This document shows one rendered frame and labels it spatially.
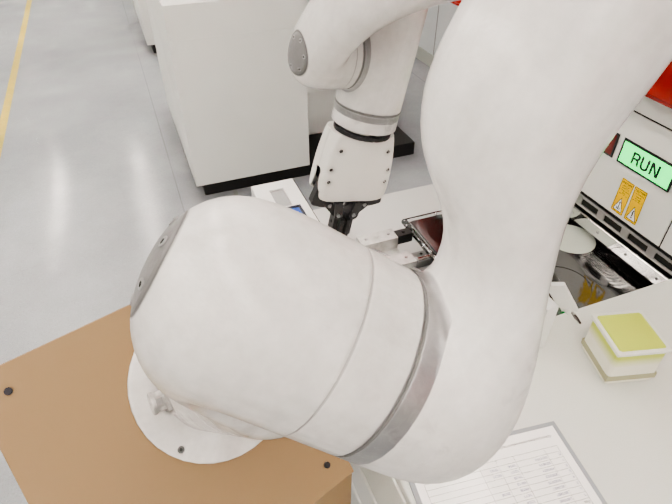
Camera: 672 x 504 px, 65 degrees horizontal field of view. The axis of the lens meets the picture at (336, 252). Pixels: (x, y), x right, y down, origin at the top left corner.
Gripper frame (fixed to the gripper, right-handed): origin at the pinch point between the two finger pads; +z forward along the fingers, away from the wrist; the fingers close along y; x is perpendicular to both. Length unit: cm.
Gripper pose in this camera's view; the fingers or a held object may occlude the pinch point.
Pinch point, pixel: (339, 226)
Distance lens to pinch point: 77.1
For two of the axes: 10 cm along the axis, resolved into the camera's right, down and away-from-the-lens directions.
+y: -9.1, 0.7, -4.0
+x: 3.6, 5.9, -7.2
